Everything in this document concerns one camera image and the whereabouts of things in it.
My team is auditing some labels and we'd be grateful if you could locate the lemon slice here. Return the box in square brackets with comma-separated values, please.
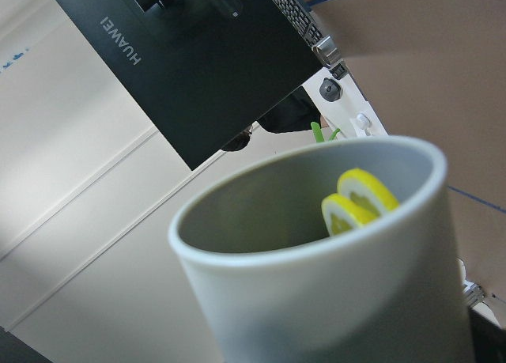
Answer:
[337, 168, 399, 217]
[321, 193, 379, 236]

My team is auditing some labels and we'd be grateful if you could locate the black computer mouse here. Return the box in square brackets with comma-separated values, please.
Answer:
[319, 78, 342, 102]

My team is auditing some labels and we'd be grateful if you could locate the black computer keyboard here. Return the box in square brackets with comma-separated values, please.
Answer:
[272, 0, 323, 47]

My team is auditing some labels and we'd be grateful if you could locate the person in black shirt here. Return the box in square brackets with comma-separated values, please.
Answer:
[256, 86, 328, 134]

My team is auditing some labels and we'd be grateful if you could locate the steel cup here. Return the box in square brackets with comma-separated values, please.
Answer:
[312, 35, 341, 68]

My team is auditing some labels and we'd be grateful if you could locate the white ribbed mug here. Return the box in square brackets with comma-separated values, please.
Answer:
[168, 136, 474, 362]

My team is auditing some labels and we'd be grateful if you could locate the black Huawei monitor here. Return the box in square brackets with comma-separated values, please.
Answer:
[56, 0, 321, 168]

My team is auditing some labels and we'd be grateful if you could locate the green handled reacher grabber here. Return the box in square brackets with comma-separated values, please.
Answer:
[310, 122, 341, 143]

